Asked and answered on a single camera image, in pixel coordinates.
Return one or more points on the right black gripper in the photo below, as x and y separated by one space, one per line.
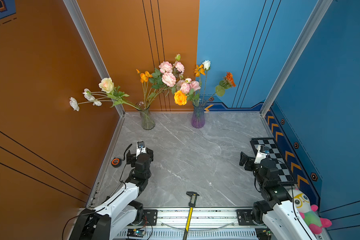
243 159

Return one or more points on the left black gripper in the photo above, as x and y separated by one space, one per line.
130 160

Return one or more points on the clear grey glass vase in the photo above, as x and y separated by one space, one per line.
148 122

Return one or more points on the blue purple glass vase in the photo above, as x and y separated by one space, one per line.
198 117

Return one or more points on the yellow rose flower stem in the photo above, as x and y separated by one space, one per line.
182 99

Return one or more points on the orange gerbera flower stem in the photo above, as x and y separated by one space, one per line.
225 84

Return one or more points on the cream rose flower stem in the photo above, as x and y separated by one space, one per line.
113 92

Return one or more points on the pink peony flower stem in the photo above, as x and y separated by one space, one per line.
187 86

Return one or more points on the white rose flower stem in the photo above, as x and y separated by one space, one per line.
206 67

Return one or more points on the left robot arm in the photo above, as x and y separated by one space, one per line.
105 221

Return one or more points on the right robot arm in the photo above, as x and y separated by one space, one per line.
277 210

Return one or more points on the orange black tape roll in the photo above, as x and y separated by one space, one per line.
117 162

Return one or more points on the black white checkerboard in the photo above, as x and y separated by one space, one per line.
285 176

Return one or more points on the yellow black caliper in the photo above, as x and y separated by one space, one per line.
193 198

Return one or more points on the pink green plush toy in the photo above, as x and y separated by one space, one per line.
308 212

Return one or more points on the left green circuit board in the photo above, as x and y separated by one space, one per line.
136 233

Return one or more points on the green circuit board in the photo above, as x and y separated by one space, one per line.
136 233
263 234

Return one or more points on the right green circuit board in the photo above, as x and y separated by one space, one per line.
263 234

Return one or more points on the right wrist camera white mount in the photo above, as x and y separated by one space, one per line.
262 153

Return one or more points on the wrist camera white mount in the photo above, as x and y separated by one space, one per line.
141 149
262 153

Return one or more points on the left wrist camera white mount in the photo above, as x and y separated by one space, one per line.
141 149

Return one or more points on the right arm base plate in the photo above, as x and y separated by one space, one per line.
245 218

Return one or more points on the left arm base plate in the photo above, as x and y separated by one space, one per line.
148 216

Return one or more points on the aluminium front rail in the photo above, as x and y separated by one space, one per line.
206 224

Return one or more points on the left aluminium corner post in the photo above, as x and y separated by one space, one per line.
86 36

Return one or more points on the aluminium corner post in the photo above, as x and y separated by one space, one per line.
86 36
305 36

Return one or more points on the right aluminium corner post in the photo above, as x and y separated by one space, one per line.
305 36

